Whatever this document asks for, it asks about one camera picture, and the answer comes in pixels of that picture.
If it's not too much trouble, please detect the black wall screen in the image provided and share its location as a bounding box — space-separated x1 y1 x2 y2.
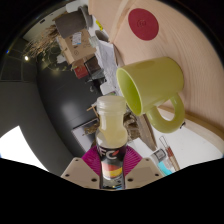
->
71 118 101 153

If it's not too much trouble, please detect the brown cardboard box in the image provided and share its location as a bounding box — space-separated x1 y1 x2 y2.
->
56 28 98 66

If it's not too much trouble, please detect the yellow-green mug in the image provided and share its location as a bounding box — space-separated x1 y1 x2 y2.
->
115 56 186 134

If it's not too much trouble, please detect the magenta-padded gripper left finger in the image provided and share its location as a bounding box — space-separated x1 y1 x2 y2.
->
60 146 102 190

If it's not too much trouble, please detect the yellow sticky note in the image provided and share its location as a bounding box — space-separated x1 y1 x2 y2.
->
95 19 104 32

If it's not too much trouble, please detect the light wooden board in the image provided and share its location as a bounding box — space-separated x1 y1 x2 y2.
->
109 0 224 154
87 0 134 44

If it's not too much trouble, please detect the small paint jar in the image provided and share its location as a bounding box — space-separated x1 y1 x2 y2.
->
151 148 167 163

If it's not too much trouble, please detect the clear bottle with black label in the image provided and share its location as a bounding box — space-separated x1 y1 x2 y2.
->
95 95 129 191

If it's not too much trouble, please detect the paint brush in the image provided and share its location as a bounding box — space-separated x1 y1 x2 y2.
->
159 135 181 172

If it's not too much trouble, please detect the grey plant saucer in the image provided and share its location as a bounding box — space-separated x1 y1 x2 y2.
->
78 4 96 31

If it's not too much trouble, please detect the white chair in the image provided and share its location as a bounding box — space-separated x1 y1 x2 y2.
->
99 81 116 96

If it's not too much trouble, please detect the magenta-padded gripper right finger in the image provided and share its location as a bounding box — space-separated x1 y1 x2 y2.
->
123 145 165 190

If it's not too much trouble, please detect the small glass jar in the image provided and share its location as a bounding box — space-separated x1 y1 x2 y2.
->
94 29 109 43

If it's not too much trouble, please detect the flat round red coaster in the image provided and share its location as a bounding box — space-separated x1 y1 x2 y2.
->
127 7 160 42

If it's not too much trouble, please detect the colourful book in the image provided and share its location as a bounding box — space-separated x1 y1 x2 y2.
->
156 159 174 176

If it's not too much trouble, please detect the red box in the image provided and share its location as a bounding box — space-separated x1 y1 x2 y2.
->
73 63 89 80

